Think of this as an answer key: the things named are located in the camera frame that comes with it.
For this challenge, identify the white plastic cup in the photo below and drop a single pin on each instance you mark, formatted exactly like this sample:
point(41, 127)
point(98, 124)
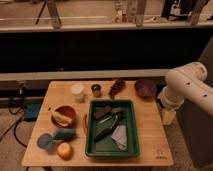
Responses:
point(77, 90)

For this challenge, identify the blue round lid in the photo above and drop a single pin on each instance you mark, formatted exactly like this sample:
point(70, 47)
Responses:
point(45, 141)

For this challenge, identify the blue box on floor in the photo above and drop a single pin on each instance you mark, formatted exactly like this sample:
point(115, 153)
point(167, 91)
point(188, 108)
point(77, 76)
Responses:
point(31, 111)

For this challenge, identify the yellow banana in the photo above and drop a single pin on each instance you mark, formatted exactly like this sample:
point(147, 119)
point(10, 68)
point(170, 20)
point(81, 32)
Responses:
point(61, 119)

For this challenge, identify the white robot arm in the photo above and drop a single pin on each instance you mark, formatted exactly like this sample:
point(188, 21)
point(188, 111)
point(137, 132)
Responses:
point(185, 82)

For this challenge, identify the small dark metal cup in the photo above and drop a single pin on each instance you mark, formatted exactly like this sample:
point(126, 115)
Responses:
point(96, 90)

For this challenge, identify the dark sponge block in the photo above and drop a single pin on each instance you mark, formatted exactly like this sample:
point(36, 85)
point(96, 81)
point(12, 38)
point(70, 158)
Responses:
point(101, 112)

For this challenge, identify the bunch of dark grapes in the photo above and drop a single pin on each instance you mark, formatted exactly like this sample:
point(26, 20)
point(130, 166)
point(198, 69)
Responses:
point(117, 87)

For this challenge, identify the green plastic tray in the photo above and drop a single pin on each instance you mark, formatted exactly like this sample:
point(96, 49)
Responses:
point(107, 146)

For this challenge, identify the orange yellow apple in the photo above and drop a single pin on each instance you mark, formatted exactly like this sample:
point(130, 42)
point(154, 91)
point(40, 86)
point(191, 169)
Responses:
point(64, 150)

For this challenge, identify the grey folded cloth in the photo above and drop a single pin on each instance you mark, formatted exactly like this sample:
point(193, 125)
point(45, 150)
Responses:
point(120, 137)

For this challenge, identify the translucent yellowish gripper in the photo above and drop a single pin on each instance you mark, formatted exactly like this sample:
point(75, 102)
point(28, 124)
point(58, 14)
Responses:
point(168, 116)

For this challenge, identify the teal sponge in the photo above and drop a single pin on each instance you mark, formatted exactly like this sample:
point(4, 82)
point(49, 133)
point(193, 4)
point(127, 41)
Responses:
point(64, 134)

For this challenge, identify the purple bowl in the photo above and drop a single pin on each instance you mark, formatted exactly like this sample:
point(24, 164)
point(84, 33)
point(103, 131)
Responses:
point(145, 88)

